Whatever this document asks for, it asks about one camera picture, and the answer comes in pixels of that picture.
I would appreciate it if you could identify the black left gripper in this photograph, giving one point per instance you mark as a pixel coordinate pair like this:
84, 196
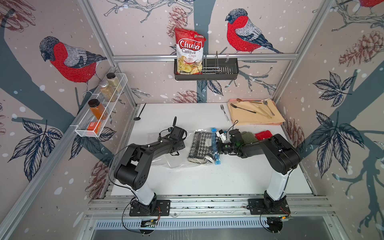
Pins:
182, 145

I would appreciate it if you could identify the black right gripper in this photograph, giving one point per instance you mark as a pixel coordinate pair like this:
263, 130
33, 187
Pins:
219, 147

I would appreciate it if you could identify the green knitted cloth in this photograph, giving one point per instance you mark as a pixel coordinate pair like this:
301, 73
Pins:
249, 138

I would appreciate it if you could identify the clear vacuum bag blue zipper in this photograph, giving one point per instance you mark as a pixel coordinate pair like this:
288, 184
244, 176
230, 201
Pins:
180, 160

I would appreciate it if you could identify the houndstooth black white scarf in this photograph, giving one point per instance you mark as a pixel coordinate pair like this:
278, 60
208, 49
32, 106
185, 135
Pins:
202, 151

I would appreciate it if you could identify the red knitted cloth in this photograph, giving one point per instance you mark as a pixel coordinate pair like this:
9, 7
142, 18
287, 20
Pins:
263, 135

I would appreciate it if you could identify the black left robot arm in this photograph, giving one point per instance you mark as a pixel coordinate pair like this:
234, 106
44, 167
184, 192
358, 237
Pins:
133, 169

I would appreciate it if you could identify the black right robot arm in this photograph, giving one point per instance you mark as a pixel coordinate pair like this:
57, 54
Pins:
282, 157

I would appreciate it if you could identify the red Chuba cassava chips bag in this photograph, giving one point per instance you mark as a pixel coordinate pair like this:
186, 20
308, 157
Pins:
190, 49

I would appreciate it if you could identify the silver fork on table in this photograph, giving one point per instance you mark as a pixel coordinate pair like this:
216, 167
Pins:
223, 109

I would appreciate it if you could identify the black ladle at table edge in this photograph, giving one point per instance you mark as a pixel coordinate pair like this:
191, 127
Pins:
139, 116

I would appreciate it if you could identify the pink tray under placemat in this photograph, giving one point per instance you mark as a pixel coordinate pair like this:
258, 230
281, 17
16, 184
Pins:
235, 100

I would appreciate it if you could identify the gold utensil on placemat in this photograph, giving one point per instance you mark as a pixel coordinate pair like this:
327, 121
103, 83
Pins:
264, 112

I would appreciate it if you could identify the beige placemat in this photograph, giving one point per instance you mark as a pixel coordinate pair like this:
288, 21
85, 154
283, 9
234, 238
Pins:
246, 118

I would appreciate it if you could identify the copper spoon on placemat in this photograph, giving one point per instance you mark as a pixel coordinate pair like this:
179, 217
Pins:
249, 101

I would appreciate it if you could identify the silver spoon on placemat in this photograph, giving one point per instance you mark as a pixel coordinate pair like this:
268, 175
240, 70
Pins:
265, 102

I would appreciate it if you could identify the tan spice jar middle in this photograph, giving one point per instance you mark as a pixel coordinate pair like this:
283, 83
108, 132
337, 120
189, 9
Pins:
108, 92

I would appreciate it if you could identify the small orange box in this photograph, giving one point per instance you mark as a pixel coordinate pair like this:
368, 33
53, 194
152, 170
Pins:
94, 127

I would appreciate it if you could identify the orange spice jar black lid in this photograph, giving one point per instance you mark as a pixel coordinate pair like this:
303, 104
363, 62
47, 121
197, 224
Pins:
97, 109

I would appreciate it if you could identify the yellow spice jar black lid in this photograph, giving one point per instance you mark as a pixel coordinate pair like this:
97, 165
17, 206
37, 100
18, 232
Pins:
114, 81

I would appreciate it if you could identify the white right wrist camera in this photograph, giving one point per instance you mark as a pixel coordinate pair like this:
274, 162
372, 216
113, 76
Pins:
222, 135

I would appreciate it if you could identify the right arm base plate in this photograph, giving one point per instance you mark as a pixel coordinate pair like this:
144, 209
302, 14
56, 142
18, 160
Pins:
268, 207

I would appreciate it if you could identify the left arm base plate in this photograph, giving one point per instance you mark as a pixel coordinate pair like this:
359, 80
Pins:
155, 208

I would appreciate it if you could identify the black wall basket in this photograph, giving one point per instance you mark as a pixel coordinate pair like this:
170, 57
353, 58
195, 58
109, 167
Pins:
213, 69

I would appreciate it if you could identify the clear acrylic wall shelf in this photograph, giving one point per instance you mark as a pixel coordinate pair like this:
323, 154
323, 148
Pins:
81, 128

